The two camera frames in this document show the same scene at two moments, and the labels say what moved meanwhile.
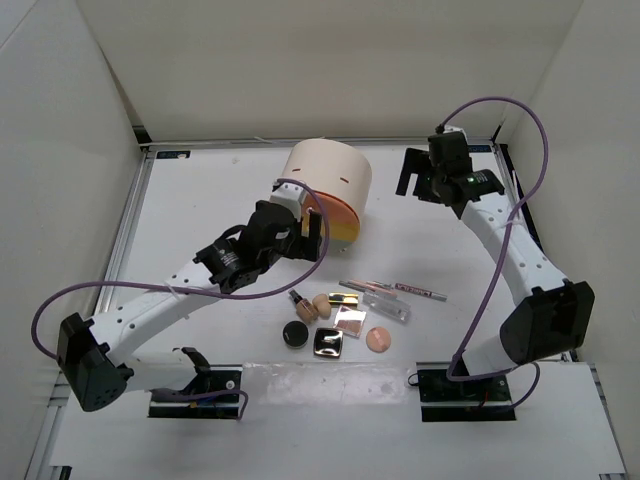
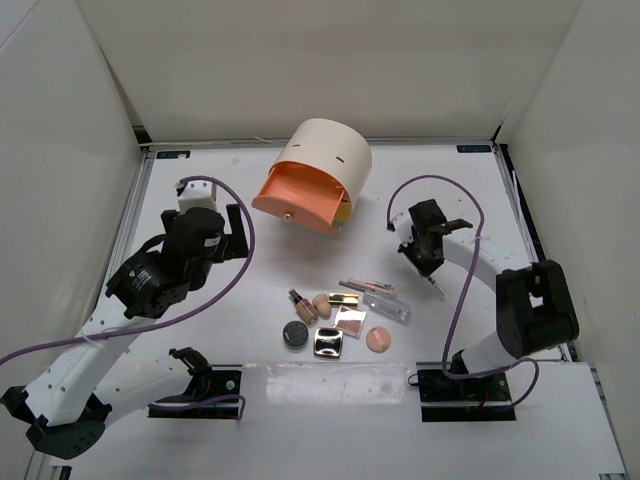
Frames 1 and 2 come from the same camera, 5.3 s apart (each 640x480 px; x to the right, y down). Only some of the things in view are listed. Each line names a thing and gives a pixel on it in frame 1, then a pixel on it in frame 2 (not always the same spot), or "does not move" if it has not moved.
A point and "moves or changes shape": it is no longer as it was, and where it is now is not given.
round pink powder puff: x=378 y=339 does not move
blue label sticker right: x=478 y=148 does not move
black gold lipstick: x=341 y=297 does not move
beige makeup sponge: x=322 y=305 does not move
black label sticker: x=172 y=154 does not move
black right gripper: x=417 y=162 to x=424 y=269
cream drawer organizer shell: x=333 y=166 to x=334 y=145
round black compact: x=295 y=333 does not move
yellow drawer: x=344 y=231 to x=344 y=211
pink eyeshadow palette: x=349 y=321 does not move
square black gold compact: x=328 y=342 does not move
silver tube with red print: x=431 y=294 to x=442 y=293
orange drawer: x=334 y=207 moves or changes shape
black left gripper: x=305 y=248 to x=232 y=245
